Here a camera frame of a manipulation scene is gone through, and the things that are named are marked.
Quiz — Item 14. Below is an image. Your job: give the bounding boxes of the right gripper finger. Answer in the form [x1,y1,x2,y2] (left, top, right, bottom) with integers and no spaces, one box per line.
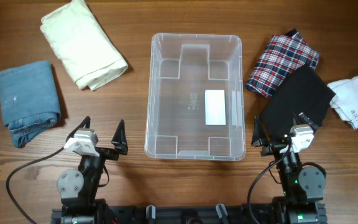
[251,116,269,147]
[292,112,319,132]

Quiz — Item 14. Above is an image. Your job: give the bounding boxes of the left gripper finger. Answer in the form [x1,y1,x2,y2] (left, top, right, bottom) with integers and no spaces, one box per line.
[67,116,91,140]
[111,119,128,155]

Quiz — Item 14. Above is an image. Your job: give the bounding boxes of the black garment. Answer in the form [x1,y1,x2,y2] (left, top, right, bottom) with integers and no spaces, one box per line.
[260,65,336,139]

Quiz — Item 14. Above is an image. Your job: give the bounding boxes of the white printed t-shirt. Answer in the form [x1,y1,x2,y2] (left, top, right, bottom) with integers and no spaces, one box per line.
[328,76,358,129]

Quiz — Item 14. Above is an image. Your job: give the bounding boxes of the blue jeans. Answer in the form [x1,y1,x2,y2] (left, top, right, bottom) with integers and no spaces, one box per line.
[0,61,61,147]

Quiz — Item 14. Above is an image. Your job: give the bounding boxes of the plaid red blue shirt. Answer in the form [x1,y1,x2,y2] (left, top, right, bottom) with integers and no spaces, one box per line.
[245,29,320,98]

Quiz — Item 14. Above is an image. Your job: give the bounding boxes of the clear plastic storage container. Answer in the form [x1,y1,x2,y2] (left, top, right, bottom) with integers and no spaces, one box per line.
[144,33,246,161]

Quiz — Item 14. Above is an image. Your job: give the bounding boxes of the cream cloth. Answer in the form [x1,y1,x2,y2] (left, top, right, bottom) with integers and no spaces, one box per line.
[40,0,128,91]

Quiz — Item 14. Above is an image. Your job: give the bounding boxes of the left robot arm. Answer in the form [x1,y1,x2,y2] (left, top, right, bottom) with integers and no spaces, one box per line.
[53,116,128,224]

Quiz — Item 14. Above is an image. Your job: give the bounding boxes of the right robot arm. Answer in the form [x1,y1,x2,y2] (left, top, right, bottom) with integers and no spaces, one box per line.
[247,113,328,223]

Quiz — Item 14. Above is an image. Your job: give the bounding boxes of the white label in container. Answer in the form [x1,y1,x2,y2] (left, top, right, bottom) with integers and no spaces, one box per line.
[204,90,226,126]

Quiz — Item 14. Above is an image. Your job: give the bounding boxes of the right black cable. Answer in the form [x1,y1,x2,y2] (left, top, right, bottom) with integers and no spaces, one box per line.
[247,146,291,224]

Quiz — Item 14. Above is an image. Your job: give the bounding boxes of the black cable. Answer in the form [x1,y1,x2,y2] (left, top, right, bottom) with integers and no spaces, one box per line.
[247,146,291,224]
[6,146,65,224]

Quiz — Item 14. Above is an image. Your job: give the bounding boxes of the left black cable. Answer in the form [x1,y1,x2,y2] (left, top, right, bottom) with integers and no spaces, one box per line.
[6,146,65,224]

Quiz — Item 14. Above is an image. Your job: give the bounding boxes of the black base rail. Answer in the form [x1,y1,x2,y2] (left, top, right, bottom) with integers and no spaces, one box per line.
[50,203,327,224]

